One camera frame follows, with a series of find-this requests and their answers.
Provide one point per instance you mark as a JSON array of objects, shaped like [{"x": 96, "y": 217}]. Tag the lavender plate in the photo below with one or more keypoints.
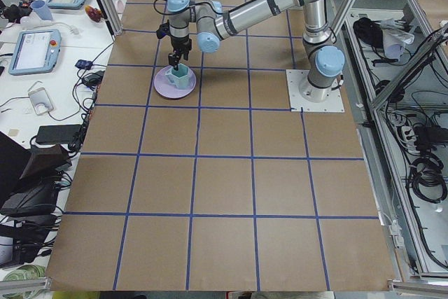
[{"x": 167, "y": 90}]

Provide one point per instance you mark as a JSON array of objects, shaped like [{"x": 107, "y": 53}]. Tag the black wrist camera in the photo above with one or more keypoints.
[{"x": 163, "y": 31}]

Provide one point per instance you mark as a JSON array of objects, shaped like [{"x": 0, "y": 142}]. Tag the teach pendant near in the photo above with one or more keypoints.
[{"x": 36, "y": 52}]

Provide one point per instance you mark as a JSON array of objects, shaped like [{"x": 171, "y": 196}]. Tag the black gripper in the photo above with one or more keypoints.
[{"x": 181, "y": 45}]

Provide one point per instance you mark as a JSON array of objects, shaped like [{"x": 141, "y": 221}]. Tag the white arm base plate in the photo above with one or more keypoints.
[{"x": 303, "y": 97}]

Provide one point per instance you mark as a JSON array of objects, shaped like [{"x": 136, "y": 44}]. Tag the light blue plastic cup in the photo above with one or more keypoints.
[{"x": 41, "y": 8}]

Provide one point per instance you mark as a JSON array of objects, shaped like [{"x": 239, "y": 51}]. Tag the blue small device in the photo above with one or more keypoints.
[{"x": 84, "y": 64}]

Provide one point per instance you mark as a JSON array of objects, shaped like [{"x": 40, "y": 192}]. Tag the pink cup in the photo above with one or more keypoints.
[{"x": 119, "y": 6}]

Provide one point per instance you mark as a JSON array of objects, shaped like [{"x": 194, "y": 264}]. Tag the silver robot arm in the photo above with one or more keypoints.
[{"x": 213, "y": 24}]

